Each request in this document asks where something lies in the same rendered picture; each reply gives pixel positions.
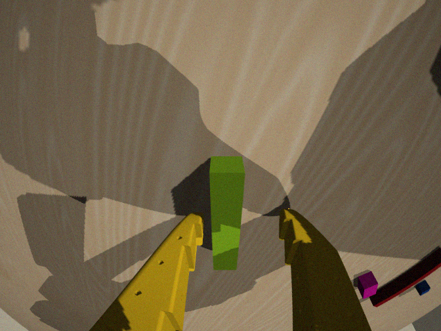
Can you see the dark red long bar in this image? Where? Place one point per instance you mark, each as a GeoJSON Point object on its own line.
{"type": "Point", "coordinates": [408, 279]}

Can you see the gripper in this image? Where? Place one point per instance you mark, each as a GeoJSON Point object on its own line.
{"type": "Point", "coordinates": [323, 296]}

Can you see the small dark blue cube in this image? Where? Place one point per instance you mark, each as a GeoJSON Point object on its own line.
{"type": "Point", "coordinates": [422, 287]}

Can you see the lime green rod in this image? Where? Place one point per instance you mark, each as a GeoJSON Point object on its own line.
{"type": "Point", "coordinates": [227, 177]}

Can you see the magenta cube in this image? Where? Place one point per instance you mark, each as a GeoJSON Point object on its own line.
{"type": "Point", "coordinates": [367, 285]}

